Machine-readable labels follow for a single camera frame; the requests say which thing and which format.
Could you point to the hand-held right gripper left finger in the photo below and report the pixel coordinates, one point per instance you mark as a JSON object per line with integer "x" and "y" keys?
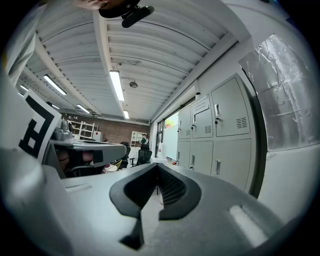
{"x": 95, "y": 200}

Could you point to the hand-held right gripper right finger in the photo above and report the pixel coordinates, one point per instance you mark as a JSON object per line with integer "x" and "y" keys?
{"x": 212, "y": 212}

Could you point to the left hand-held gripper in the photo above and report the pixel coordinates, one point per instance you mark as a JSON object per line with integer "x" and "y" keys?
{"x": 110, "y": 152}

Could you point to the grey metal locker cabinet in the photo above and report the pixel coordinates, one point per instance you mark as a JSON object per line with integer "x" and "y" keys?
{"x": 230, "y": 115}

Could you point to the white shelving unit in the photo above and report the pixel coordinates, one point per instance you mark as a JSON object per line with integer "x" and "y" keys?
{"x": 82, "y": 130}

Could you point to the plastic-wrapped white machine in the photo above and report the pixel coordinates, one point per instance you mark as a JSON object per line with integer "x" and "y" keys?
{"x": 280, "y": 95}

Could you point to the person's left hand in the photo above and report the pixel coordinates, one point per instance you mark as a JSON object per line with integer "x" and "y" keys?
{"x": 87, "y": 157}

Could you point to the black office chair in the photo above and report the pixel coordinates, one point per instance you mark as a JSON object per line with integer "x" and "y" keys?
{"x": 144, "y": 155}
{"x": 125, "y": 153}

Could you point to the white arched shelf unit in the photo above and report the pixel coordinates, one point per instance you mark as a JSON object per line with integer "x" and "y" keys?
{"x": 137, "y": 138}

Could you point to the glass door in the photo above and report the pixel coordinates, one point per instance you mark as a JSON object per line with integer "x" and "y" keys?
{"x": 171, "y": 140}

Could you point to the round ceiling disc fixture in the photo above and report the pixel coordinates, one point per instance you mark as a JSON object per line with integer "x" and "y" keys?
{"x": 133, "y": 84}

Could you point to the white paper notice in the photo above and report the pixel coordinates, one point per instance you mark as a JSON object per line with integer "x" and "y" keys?
{"x": 201, "y": 103}

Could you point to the person's white shirt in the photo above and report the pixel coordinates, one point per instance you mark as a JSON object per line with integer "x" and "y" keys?
{"x": 21, "y": 42}

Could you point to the person's head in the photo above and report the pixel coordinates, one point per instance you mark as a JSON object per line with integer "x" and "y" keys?
{"x": 90, "y": 3}

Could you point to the ceiling security camera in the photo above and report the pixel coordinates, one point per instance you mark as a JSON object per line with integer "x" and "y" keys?
{"x": 120, "y": 64}

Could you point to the black dome camera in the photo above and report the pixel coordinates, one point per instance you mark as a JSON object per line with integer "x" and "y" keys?
{"x": 198, "y": 94}

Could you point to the black head-worn camera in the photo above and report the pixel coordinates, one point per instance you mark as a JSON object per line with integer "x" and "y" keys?
{"x": 135, "y": 15}

